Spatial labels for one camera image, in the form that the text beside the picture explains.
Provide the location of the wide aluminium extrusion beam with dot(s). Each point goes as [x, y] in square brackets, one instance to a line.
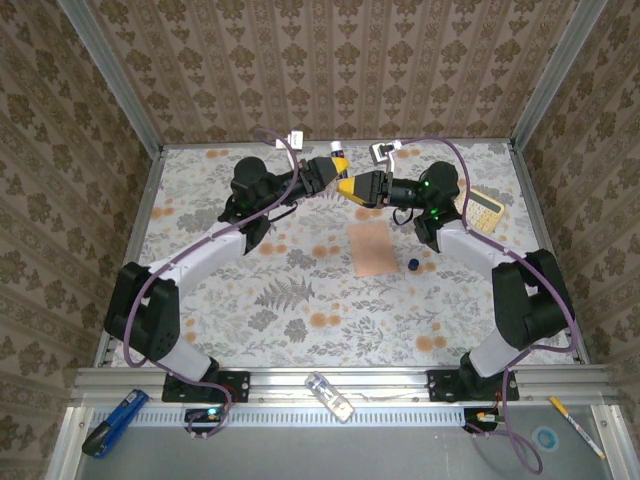
[280, 382]

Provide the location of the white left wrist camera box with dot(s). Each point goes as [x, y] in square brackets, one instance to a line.
[295, 140]

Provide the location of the pink paper envelope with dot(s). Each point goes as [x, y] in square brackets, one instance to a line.
[372, 250]

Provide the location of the aluminium frame post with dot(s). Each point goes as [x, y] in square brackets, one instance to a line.
[556, 75]
[113, 75]

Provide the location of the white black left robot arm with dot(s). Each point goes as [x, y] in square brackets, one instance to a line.
[150, 315]

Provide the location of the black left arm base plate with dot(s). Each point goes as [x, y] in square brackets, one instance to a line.
[240, 387]

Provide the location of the white yellow marker pen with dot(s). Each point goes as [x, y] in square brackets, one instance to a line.
[577, 427]

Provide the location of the blue glue stick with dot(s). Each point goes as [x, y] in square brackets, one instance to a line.
[336, 149]

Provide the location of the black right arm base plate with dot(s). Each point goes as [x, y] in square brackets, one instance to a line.
[436, 385]

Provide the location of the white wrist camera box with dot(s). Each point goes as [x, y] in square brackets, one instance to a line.
[295, 140]
[385, 150]

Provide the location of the yellow calculator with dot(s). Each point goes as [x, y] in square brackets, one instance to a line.
[487, 212]

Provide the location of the dark blue glue cap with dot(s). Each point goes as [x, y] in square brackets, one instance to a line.
[413, 265]

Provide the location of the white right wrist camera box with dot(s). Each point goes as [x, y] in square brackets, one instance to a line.
[385, 150]

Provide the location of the grey metal shelf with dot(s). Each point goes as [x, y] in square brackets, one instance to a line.
[350, 455]

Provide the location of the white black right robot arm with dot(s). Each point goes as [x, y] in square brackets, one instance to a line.
[530, 305]

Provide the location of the floral white tablecloth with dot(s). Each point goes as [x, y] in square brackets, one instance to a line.
[350, 340]

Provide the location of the blue black hand tool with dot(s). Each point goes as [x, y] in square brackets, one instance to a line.
[117, 422]

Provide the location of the aluminium table side rail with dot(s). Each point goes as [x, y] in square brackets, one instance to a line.
[142, 210]
[525, 175]

